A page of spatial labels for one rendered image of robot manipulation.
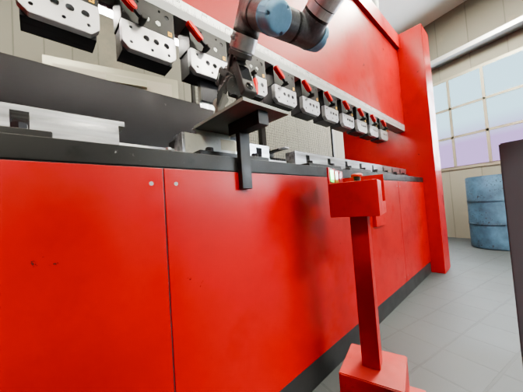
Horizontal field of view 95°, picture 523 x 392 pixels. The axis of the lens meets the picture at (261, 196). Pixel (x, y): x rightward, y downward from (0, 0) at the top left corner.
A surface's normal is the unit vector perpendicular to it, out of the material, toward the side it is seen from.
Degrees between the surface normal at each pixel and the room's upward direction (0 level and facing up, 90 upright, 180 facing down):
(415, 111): 90
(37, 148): 90
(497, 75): 90
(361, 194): 90
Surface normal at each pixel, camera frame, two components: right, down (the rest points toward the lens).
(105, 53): 0.50, -0.07
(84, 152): 0.68, -0.07
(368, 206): -0.54, 0.00
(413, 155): -0.73, 0.03
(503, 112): -0.87, 0.04
